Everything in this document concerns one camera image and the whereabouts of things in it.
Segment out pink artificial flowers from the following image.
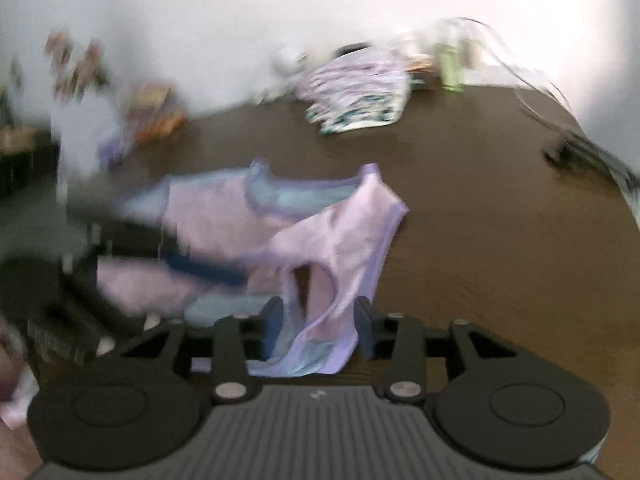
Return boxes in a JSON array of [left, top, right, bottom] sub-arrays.
[[45, 30, 109, 99]]

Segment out clear bag of snacks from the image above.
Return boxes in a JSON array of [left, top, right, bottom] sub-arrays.
[[125, 82, 189, 144]]

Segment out white round robot toy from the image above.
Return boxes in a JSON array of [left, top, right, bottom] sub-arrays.
[[272, 47, 309, 97]]

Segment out folded purple floral cloth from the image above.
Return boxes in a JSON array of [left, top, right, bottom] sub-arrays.
[[297, 50, 412, 111]]

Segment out purple tissue box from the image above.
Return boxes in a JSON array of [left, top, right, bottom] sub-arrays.
[[97, 127, 137, 162]]

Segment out green spray bottle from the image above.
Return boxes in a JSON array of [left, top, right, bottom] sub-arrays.
[[436, 35, 467, 93]]

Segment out white cable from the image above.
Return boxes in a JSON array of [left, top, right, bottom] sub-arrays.
[[460, 16, 582, 122]]

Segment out black phone stand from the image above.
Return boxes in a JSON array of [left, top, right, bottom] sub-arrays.
[[542, 130, 640, 197]]

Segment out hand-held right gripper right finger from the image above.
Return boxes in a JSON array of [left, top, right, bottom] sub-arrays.
[[354, 297, 521, 405]]

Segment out folded green print cloth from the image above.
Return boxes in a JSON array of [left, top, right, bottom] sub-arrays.
[[306, 92, 413, 136]]

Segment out pink blue purple-trimmed garment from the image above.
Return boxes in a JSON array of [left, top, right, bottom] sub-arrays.
[[97, 160, 410, 378]]

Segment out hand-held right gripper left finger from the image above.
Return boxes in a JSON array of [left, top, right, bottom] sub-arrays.
[[120, 296, 284, 406]]

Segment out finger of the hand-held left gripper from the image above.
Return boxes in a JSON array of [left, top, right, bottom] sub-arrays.
[[160, 251, 249, 289]]

